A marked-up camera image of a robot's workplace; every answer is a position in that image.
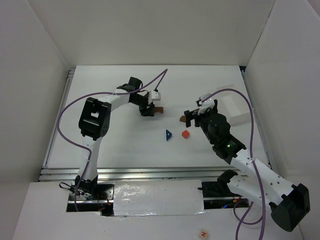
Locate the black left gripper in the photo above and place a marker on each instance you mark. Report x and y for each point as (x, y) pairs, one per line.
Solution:
(146, 110)

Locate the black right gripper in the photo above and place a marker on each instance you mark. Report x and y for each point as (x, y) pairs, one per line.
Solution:
(188, 119)

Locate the brown wedge wood block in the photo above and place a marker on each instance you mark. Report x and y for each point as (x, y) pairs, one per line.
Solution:
(182, 119)

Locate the brown arch wood block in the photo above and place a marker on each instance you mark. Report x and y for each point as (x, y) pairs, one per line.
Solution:
(159, 109)

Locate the white perforated plastic basket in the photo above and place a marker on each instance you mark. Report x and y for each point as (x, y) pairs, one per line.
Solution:
(233, 107)

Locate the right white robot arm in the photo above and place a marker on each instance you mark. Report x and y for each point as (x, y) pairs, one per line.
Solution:
(286, 202)

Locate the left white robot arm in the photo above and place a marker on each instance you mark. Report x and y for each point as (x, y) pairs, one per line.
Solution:
(94, 123)

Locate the red cube wood block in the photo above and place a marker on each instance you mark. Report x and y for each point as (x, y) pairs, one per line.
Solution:
(185, 134)

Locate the blue triangle wood block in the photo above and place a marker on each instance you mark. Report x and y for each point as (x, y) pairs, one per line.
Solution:
(168, 135)

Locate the silver foil sheet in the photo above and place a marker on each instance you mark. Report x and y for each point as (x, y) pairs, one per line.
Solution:
(158, 198)

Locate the small letter N tile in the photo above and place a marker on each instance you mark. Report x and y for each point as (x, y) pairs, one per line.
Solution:
(203, 234)

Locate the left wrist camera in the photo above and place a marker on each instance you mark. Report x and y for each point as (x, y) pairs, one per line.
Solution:
(154, 96)

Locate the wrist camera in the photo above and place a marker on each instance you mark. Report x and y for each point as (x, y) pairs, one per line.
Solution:
(204, 103)
(154, 96)

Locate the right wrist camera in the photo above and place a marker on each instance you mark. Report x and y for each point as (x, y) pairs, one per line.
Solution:
(204, 103)

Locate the aluminium rail frame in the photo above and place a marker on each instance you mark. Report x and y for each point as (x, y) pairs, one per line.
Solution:
(135, 147)

